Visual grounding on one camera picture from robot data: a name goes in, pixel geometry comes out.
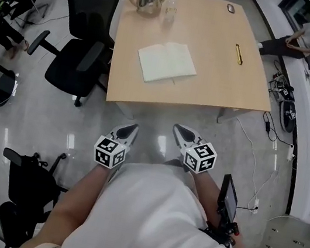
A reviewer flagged white wall charger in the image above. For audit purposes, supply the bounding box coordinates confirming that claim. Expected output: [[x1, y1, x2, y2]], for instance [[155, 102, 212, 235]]
[[285, 143, 297, 161]]

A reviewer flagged person's left forearm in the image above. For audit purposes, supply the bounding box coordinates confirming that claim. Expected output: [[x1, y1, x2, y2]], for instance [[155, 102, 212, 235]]
[[20, 153, 120, 248]]

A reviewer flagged small black monitor on rig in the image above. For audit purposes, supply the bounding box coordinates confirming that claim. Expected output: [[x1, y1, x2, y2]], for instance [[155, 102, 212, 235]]
[[209, 172, 251, 248]]

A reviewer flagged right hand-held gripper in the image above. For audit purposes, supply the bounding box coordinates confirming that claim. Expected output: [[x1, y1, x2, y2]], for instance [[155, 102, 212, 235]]
[[165, 123, 222, 178]]

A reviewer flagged white notebook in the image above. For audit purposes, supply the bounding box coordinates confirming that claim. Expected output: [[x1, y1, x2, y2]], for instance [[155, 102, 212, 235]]
[[132, 36, 202, 92]]

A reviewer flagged black mesh office chair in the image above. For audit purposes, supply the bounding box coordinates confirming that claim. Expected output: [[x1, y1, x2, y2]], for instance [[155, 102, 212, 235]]
[[18, 0, 125, 113]]

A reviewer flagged person's white shirt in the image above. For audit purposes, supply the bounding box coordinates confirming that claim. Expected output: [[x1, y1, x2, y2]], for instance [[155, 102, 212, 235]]
[[61, 148, 253, 248]]

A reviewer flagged person's right forearm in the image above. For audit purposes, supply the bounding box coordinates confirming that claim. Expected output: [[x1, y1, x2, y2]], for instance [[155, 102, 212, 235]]
[[184, 168, 230, 231]]

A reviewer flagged grey computer mouse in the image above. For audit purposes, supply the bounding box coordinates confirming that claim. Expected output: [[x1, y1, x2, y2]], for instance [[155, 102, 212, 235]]
[[225, 2, 238, 15]]

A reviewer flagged clear plastic bottle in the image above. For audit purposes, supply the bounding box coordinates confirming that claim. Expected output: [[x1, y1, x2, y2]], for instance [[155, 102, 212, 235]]
[[162, 0, 180, 26]]

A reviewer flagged long white cable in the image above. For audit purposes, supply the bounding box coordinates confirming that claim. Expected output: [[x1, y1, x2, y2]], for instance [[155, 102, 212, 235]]
[[220, 116, 288, 215]]

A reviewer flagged black folding wheeled chair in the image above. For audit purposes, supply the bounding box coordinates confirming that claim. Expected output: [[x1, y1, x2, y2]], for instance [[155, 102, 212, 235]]
[[0, 142, 77, 248]]

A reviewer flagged white power strip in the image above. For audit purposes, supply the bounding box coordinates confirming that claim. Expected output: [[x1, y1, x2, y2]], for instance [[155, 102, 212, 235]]
[[249, 198, 261, 216]]

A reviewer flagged black round device with wheel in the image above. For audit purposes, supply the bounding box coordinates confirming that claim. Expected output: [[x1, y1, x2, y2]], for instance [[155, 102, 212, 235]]
[[262, 77, 304, 135]]

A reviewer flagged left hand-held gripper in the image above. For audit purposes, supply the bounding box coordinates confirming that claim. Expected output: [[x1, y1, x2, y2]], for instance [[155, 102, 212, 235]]
[[88, 116, 141, 188]]

